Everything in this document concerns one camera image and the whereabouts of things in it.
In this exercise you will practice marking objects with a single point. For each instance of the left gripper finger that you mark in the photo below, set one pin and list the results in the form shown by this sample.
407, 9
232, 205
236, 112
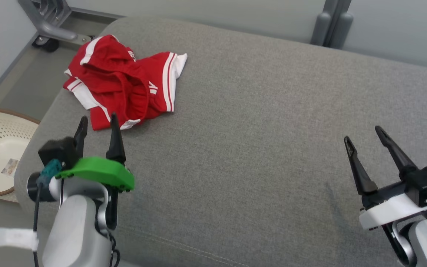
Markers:
80, 137
116, 142

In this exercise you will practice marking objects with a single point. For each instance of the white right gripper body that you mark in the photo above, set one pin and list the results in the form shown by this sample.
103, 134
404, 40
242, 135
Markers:
387, 211

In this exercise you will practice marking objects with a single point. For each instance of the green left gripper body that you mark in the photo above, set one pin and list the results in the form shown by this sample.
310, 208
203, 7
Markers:
102, 172

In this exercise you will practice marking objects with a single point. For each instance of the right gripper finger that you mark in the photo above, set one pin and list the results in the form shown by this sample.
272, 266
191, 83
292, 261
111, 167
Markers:
360, 170
395, 150

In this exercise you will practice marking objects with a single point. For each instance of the paper sticker in basket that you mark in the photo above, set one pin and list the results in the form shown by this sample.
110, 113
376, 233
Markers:
9, 167

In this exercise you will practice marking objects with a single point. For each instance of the red shirt with white sleeves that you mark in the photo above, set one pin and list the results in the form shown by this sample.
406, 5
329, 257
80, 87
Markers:
158, 76

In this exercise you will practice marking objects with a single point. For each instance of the black caster wheel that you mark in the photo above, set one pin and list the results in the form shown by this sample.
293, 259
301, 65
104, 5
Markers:
48, 45

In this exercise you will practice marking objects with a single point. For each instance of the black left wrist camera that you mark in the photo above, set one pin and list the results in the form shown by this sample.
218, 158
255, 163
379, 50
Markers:
58, 150

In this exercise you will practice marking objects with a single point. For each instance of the teal left camera connector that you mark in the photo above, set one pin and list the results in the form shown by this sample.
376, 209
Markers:
50, 171

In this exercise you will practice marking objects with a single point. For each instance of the grey metal frame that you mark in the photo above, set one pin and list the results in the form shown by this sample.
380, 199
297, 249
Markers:
48, 26

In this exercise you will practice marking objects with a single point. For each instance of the grey rounded partition post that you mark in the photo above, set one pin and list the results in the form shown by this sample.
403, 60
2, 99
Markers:
332, 26

